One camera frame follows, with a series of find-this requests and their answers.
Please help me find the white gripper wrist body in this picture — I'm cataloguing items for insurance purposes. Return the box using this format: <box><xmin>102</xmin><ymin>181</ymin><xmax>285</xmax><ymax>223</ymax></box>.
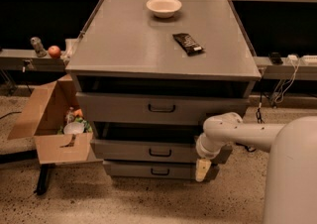
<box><xmin>196</xmin><ymin>134</ymin><xmax>222</xmax><ymax>160</ymax></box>

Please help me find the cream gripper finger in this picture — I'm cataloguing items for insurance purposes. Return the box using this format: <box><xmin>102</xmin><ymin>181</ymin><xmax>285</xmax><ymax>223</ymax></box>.
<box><xmin>195</xmin><ymin>159</ymin><xmax>211</xmax><ymax>182</ymax></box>

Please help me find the grey drawer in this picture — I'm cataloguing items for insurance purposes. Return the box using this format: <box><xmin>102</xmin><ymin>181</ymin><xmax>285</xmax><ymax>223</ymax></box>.
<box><xmin>102</xmin><ymin>160</ymin><xmax>220</xmax><ymax>182</ymax></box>
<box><xmin>76</xmin><ymin>92</ymin><xmax>249</xmax><ymax>125</ymax></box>
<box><xmin>90</xmin><ymin>122</ymin><xmax>234</xmax><ymax>165</ymax></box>

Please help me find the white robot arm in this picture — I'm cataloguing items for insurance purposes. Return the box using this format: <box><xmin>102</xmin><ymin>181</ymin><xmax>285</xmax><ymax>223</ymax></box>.
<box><xmin>195</xmin><ymin>112</ymin><xmax>317</xmax><ymax>224</ymax></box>

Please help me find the grey bottom drawer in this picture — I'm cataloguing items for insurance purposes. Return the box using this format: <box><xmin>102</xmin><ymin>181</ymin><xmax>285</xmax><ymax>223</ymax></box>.
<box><xmin>102</xmin><ymin>160</ymin><xmax>220</xmax><ymax>182</ymax></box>

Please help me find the grey drawer cabinet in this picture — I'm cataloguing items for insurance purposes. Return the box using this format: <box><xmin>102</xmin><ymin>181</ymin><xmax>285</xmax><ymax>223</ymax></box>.
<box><xmin>64</xmin><ymin>0</ymin><xmax>262</xmax><ymax>182</ymax></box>

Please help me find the grey top drawer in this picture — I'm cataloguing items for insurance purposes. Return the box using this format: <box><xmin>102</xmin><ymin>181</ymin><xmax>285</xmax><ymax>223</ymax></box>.
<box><xmin>76</xmin><ymin>92</ymin><xmax>249</xmax><ymax>125</ymax></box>

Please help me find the open cardboard box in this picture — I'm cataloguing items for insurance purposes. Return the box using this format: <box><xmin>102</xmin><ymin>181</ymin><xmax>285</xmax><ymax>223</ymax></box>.
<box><xmin>8</xmin><ymin>75</ymin><xmax>98</xmax><ymax>165</ymax></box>

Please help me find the black snack packet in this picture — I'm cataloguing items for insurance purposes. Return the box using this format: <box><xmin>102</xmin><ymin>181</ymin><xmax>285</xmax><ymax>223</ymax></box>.
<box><xmin>172</xmin><ymin>33</ymin><xmax>204</xmax><ymax>56</ymax></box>

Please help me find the black device on ledge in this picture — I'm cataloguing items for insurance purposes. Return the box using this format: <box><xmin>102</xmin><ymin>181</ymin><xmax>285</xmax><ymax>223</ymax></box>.
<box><xmin>268</xmin><ymin>53</ymin><xmax>283</xmax><ymax>65</ymax></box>

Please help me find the white charger block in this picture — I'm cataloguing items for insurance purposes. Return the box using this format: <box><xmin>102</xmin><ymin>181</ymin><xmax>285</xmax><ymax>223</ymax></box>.
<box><xmin>287</xmin><ymin>54</ymin><xmax>298</xmax><ymax>62</ymax></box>

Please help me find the white plastic lid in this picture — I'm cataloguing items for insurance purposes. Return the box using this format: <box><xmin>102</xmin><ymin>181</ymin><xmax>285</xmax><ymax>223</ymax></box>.
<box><xmin>63</xmin><ymin>122</ymin><xmax>84</xmax><ymax>134</ymax></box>

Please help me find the white bowl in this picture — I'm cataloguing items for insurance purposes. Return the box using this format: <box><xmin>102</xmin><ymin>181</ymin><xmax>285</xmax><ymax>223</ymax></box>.
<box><xmin>147</xmin><ymin>0</ymin><xmax>182</xmax><ymax>19</ymax></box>

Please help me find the black table leg base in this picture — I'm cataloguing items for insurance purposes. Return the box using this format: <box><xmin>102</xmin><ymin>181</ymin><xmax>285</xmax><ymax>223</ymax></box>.
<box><xmin>34</xmin><ymin>164</ymin><xmax>55</xmax><ymax>196</ymax></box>

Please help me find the red apple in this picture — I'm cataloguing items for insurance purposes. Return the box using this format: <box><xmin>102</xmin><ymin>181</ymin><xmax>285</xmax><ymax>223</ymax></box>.
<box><xmin>48</xmin><ymin>46</ymin><xmax>61</xmax><ymax>58</ymax></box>

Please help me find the small grey figurine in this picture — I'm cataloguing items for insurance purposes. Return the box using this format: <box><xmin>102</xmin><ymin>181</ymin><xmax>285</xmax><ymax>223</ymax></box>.
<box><xmin>30</xmin><ymin>37</ymin><xmax>47</xmax><ymax>57</ymax></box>

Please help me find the black floor cable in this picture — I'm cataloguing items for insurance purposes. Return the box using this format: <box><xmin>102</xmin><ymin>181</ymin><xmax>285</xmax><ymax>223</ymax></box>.
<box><xmin>244</xmin><ymin>92</ymin><xmax>267</xmax><ymax>153</ymax></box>

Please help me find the white cable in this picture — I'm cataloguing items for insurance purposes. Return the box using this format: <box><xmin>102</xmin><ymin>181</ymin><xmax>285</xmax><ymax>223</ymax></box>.
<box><xmin>272</xmin><ymin>57</ymin><xmax>302</xmax><ymax>106</ymax></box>

